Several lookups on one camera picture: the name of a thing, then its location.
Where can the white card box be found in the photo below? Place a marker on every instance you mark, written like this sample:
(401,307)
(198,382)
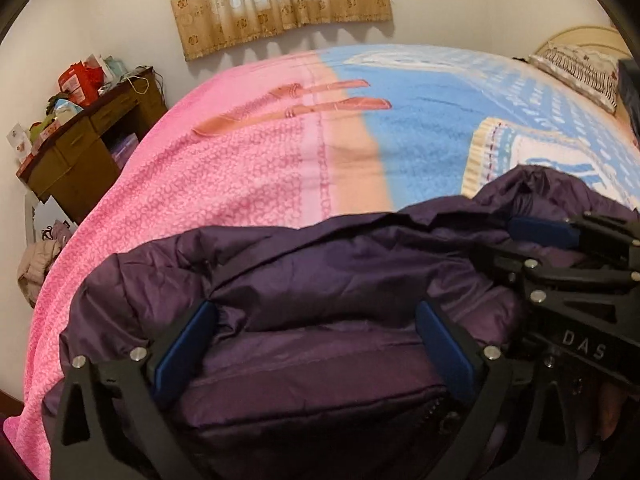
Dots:
(19,142)

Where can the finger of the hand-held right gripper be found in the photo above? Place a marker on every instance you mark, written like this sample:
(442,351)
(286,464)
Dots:
(575,275)
(542,232)

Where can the beige bundled clothing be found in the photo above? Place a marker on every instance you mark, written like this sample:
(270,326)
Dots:
(37,270)

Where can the dark wooden desk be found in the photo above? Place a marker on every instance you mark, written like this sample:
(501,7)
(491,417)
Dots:
(85,160)

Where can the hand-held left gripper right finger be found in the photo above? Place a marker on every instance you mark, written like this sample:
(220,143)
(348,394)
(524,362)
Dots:
(447,355)

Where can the pink and blue printed blanket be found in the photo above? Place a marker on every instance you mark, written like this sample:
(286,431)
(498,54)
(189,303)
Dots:
(240,160)

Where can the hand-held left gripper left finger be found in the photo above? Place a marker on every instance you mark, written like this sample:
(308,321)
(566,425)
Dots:
(182,355)

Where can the cream wooden bed headboard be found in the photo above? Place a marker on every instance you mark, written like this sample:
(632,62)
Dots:
(585,35)

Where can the patterned white pillow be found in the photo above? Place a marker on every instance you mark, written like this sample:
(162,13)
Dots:
(575,70)

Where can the purple quilted jacket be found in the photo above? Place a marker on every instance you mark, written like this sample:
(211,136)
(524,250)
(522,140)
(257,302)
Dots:
(325,270)

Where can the green cloth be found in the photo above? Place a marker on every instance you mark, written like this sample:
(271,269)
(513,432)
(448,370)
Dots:
(42,127)

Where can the wide yellow patterned curtain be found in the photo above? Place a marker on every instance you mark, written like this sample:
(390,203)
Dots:
(280,5)

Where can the white paper bag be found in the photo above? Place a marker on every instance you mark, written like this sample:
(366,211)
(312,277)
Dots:
(42,212)

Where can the red gift bag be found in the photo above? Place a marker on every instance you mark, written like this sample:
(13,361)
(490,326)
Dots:
(80,80)

